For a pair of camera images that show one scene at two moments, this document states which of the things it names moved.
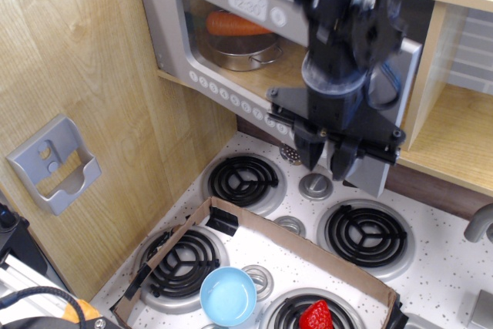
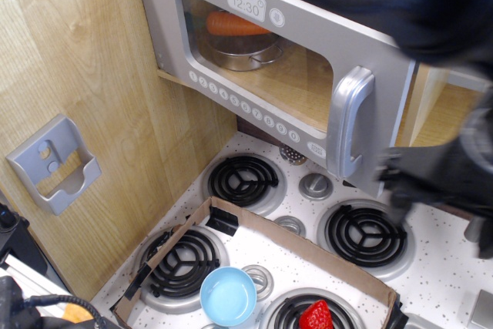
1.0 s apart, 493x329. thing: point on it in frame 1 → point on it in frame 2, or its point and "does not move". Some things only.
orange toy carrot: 226,23 does not move
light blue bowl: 228,296 does not move
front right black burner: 285,310 does not move
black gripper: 340,114 → 452,176
